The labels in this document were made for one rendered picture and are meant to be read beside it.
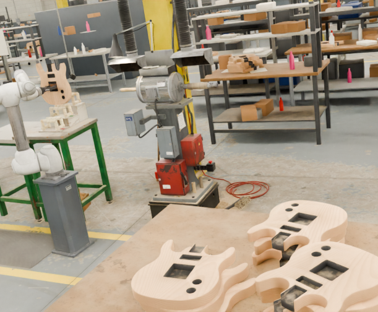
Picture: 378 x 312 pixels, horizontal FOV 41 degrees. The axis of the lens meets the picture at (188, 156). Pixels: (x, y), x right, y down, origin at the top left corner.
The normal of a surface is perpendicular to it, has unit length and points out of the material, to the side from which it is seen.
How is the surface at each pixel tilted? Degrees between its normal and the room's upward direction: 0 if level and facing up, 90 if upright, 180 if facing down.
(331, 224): 0
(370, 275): 0
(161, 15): 90
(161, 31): 90
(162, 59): 90
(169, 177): 90
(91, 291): 0
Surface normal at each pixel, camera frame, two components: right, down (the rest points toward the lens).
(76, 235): 0.84, 0.06
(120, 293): -0.14, -0.93
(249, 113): -0.05, 0.33
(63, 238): -0.52, 0.35
